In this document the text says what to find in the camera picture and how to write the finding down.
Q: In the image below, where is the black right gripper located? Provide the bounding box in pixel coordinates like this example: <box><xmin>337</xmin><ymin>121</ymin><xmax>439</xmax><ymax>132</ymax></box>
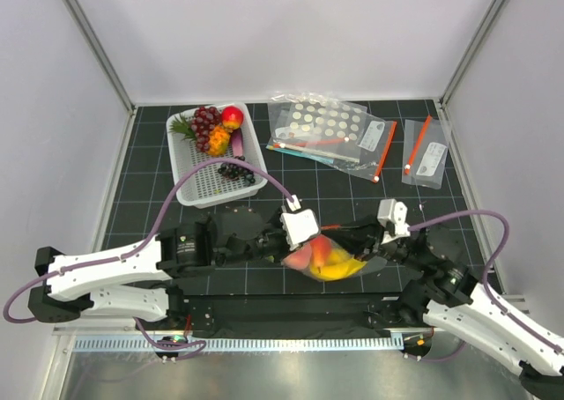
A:
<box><xmin>322</xmin><ymin>211</ymin><xmax>430</xmax><ymax>272</ymax></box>

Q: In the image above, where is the clear zip bag orange zipper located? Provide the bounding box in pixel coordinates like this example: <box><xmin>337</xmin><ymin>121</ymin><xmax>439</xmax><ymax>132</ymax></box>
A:
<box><xmin>281</xmin><ymin>225</ymin><xmax>386</xmax><ymax>281</ymax></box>

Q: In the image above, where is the yellow toy banana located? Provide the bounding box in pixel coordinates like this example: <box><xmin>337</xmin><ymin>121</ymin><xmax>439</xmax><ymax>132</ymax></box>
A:
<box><xmin>309</xmin><ymin>260</ymin><xmax>367</xmax><ymax>281</ymax></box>

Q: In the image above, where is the pink toy peach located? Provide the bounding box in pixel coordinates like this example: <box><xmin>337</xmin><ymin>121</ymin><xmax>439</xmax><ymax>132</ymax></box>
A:
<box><xmin>283</xmin><ymin>245</ymin><xmax>312</xmax><ymax>270</ymax></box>

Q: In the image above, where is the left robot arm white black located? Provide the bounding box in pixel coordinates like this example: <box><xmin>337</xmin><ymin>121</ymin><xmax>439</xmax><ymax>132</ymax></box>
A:
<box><xmin>28</xmin><ymin>209</ymin><xmax>290</xmax><ymax>330</ymax></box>

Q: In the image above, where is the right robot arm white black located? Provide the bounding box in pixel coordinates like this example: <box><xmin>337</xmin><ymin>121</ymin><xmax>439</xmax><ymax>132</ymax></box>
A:
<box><xmin>326</xmin><ymin>211</ymin><xmax>563</xmax><ymax>399</ymax></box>

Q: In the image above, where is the zip bag orange zipper right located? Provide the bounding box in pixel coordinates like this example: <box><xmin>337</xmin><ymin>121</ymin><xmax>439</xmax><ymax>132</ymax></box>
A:
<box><xmin>402</xmin><ymin>115</ymin><xmax>450</xmax><ymax>189</ymax></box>

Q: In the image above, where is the zip bag orange zipper middle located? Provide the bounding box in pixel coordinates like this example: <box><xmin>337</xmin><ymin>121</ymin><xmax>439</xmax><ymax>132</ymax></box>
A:
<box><xmin>331</xmin><ymin>115</ymin><xmax>397</xmax><ymax>183</ymax></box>

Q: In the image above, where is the zip bag with dotted sheet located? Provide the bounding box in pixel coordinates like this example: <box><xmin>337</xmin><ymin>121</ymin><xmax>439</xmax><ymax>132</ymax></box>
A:
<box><xmin>268</xmin><ymin>93</ymin><xmax>367</xmax><ymax>164</ymax></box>

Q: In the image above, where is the black grid cutting mat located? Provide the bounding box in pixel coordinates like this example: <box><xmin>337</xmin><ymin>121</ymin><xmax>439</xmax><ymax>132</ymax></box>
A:
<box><xmin>94</xmin><ymin>100</ymin><xmax>468</xmax><ymax>295</ymax></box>

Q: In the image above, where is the dark blue toy grape bunch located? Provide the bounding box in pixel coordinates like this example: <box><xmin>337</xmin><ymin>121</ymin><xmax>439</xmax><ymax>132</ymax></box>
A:
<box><xmin>218</xmin><ymin>163</ymin><xmax>256</xmax><ymax>187</ymax></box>

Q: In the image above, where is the purple toy eggplant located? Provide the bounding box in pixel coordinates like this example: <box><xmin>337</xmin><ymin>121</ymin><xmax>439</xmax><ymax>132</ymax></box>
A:
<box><xmin>231</xmin><ymin>129</ymin><xmax>244</xmax><ymax>159</ymax></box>

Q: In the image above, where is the orange toy pineapple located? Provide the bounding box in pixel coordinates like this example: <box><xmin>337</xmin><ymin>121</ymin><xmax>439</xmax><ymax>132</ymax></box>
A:
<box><xmin>206</xmin><ymin>126</ymin><xmax>231</xmax><ymax>157</ymax></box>

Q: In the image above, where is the red yellow toy apple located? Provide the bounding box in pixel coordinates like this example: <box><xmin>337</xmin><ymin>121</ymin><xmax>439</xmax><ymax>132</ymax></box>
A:
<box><xmin>221</xmin><ymin>106</ymin><xmax>244</xmax><ymax>132</ymax></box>

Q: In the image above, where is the purple toy grape bunch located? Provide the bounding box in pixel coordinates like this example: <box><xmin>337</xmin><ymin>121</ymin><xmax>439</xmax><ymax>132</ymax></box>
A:
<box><xmin>189</xmin><ymin>107</ymin><xmax>220</xmax><ymax>154</ymax></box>

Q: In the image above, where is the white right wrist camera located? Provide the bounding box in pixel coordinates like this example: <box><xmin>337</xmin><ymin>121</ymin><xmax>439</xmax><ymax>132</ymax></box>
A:
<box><xmin>376</xmin><ymin>199</ymin><xmax>411</xmax><ymax>244</ymax></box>

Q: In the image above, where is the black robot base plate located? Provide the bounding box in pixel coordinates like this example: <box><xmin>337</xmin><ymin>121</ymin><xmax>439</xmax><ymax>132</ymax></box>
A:
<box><xmin>142</xmin><ymin>293</ymin><xmax>430</xmax><ymax>339</ymax></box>

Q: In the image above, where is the slotted metal cable duct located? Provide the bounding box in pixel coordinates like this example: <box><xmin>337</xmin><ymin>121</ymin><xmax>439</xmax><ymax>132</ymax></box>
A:
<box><xmin>72</xmin><ymin>333</ymin><xmax>404</xmax><ymax>352</ymax></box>

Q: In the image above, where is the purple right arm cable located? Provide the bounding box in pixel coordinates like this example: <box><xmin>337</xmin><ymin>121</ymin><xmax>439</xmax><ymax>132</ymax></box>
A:
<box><xmin>407</xmin><ymin>209</ymin><xmax>564</xmax><ymax>362</ymax></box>

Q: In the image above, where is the right aluminium frame post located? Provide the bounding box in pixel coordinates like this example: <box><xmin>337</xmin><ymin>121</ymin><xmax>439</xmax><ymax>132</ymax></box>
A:
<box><xmin>439</xmin><ymin>0</ymin><xmax>509</xmax><ymax>109</ymax></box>

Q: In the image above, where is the aluminium frame post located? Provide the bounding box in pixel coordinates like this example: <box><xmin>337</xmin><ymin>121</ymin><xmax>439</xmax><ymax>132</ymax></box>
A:
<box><xmin>62</xmin><ymin>0</ymin><xmax>135</xmax><ymax>114</ymax></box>
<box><xmin>439</xmin><ymin>0</ymin><xmax>509</xmax><ymax>109</ymax></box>

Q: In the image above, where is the left aluminium frame post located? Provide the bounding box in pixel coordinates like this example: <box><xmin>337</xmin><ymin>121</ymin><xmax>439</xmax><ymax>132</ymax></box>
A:
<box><xmin>62</xmin><ymin>0</ymin><xmax>135</xmax><ymax>114</ymax></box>

